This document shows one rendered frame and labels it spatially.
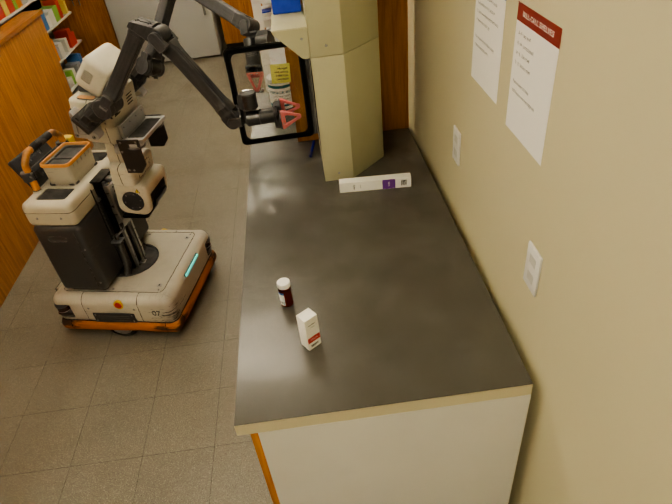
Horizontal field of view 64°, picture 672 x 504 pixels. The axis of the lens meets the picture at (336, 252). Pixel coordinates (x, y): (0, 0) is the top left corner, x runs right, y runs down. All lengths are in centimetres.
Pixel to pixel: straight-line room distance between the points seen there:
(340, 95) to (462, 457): 121
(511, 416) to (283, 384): 56
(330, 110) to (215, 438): 145
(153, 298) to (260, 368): 146
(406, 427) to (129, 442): 153
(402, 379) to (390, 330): 16
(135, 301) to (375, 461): 170
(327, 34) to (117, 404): 188
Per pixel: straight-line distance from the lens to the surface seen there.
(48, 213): 273
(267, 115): 207
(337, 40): 187
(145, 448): 257
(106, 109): 229
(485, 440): 150
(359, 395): 131
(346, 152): 202
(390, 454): 147
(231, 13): 236
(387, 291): 155
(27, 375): 315
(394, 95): 237
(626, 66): 93
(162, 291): 280
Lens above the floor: 199
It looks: 38 degrees down
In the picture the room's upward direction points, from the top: 7 degrees counter-clockwise
